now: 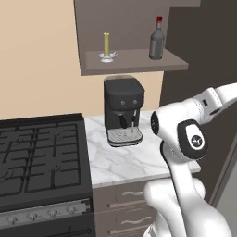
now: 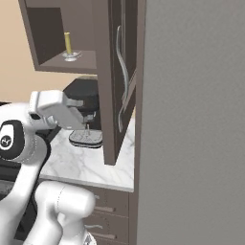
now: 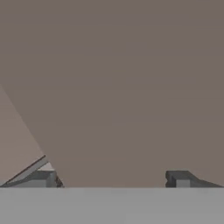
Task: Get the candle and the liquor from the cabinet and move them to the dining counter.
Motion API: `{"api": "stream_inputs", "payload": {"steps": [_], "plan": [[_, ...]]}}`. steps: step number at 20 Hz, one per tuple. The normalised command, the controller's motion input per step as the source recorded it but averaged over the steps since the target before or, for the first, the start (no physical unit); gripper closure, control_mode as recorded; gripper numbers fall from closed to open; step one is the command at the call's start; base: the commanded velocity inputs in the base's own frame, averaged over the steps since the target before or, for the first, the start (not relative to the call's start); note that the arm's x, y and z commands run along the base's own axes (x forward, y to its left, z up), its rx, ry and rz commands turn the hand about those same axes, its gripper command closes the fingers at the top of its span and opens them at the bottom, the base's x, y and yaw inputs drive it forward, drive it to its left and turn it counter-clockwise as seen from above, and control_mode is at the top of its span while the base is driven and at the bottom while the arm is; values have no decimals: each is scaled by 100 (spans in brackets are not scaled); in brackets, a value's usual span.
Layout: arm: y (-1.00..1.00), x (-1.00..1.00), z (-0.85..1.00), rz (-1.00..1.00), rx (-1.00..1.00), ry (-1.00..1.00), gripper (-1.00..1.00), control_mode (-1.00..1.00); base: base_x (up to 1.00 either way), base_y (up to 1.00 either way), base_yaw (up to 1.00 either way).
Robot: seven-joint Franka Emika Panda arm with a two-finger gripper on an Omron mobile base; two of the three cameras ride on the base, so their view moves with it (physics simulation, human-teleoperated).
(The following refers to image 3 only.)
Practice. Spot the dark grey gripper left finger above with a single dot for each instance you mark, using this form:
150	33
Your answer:
40	178

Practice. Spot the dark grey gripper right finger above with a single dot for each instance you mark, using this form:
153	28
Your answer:
180	179

